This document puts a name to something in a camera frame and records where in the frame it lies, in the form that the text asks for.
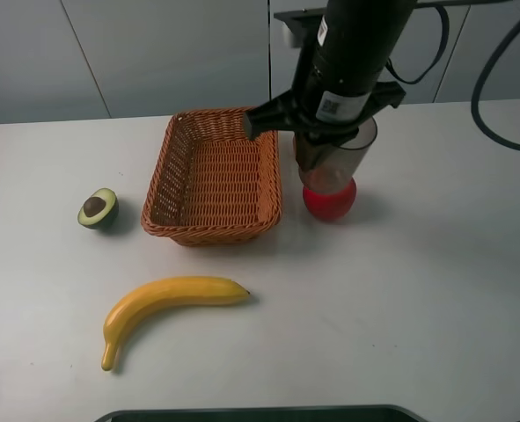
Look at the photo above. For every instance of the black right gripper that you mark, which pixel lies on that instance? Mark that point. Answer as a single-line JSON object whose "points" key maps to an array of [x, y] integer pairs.
{"points": [[344, 49]]}

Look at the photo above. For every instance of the grey translucent plastic cup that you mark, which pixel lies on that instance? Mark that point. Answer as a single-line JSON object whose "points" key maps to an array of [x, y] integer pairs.
{"points": [[337, 165]]}

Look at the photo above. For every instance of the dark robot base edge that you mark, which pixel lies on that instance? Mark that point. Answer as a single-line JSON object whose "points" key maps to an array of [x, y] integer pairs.
{"points": [[375, 412]]}

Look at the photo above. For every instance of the brown wicker basket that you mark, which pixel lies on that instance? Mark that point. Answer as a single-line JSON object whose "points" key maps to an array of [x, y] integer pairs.
{"points": [[211, 184]]}

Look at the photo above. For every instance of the red apple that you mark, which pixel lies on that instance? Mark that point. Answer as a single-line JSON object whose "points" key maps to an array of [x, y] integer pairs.
{"points": [[330, 207]]}

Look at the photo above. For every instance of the yellow banana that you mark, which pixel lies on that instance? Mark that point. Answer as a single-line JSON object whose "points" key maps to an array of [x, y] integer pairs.
{"points": [[160, 295]]}

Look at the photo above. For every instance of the halved avocado with pit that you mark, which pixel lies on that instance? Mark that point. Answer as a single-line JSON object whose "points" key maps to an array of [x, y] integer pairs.
{"points": [[100, 210]]}

